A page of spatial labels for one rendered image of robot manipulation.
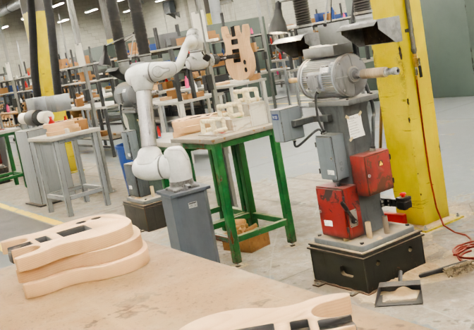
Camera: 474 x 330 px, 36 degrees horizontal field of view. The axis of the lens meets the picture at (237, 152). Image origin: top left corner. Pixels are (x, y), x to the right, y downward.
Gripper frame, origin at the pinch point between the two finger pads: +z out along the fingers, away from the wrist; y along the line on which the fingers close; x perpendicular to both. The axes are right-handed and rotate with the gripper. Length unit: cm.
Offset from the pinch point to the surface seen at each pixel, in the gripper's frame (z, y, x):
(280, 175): 6, 24, -91
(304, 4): -1, 92, 25
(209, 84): 35, -109, -22
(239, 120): -15, 14, -46
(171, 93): 203, -529, -44
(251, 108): -3.1, 14.0, -39.6
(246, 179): 5, -23, -97
